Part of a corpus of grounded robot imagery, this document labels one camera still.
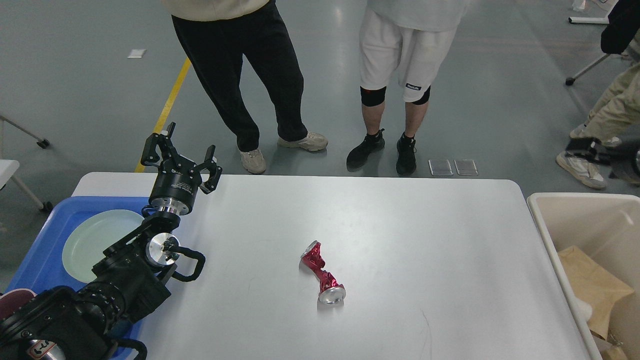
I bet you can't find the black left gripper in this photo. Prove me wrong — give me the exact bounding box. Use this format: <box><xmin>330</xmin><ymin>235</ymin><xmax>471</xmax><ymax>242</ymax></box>
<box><xmin>139</xmin><ymin>121</ymin><xmax>222</xmax><ymax>215</ymax></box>

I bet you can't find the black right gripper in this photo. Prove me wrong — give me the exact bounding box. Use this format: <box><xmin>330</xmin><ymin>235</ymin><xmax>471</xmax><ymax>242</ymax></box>
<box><xmin>565</xmin><ymin>137</ymin><xmax>640</xmax><ymax>187</ymax></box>

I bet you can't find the green plate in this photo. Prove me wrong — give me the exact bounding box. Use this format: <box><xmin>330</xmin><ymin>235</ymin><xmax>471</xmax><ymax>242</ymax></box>
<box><xmin>62</xmin><ymin>209</ymin><xmax>143</xmax><ymax>284</ymax></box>

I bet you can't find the brown paper bag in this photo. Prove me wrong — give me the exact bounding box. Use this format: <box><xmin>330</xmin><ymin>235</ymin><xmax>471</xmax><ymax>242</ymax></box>
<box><xmin>557</xmin><ymin>246</ymin><xmax>634</xmax><ymax>338</ymax></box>

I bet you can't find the crushed red can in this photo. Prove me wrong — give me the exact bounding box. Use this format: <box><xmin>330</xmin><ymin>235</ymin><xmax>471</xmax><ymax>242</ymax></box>
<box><xmin>300</xmin><ymin>240</ymin><xmax>346</xmax><ymax>306</ymax></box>

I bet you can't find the white paper cup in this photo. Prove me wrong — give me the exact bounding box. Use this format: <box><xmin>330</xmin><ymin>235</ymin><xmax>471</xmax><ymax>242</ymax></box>
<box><xmin>574</xmin><ymin>297</ymin><xmax>594</xmax><ymax>322</ymax></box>

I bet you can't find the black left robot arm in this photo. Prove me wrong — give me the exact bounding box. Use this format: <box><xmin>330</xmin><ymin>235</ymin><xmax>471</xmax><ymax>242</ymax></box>
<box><xmin>1</xmin><ymin>123</ymin><xmax>223</xmax><ymax>360</ymax></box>

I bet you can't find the person in khaki trousers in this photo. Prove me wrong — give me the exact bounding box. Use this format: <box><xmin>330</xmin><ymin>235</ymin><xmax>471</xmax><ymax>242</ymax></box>
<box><xmin>555</xmin><ymin>0</ymin><xmax>640</xmax><ymax>191</ymax></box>

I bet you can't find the beige plastic bin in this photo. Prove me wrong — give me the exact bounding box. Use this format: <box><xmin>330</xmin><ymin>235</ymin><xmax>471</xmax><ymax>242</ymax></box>
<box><xmin>526</xmin><ymin>193</ymin><xmax>640</xmax><ymax>360</ymax></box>

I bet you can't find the grey floor plate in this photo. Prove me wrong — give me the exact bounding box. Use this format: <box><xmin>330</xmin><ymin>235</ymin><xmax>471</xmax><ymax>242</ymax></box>
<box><xmin>454</xmin><ymin>159</ymin><xmax>479</xmax><ymax>176</ymax></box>
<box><xmin>429</xmin><ymin>159</ymin><xmax>453</xmax><ymax>177</ymax></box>

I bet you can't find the person in black trousers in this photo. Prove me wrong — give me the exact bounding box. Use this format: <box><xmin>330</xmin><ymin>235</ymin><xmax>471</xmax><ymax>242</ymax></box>
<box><xmin>162</xmin><ymin>0</ymin><xmax>329</xmax><ymax>176</ymax></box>

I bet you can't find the rolling stand leg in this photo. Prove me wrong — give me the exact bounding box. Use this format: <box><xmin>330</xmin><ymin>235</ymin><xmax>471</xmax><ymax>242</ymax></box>
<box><xmin>0</xmin><ymin>114</ymin><xmax>51</xmax><ymax>150</ymax></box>

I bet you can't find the white side table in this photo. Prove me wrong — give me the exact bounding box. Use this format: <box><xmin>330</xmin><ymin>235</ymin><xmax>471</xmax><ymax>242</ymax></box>
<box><xmin>0</xmin><ymin>159</ymin><xmax>54</xmax><ymax>214</ymax></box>

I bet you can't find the person in white shorts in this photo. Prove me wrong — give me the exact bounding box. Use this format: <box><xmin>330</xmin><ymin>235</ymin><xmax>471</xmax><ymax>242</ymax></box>
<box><xmin>346</xmin><ymin>0</ymin><xmax>470</xmax><ymax>176</ymax></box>

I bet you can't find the pink mug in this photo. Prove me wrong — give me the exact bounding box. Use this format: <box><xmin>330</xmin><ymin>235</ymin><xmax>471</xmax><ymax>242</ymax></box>
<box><xmin>0</xmin><ymin>288</ymin><xmax>37</xmax><ymax>320</ymax></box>

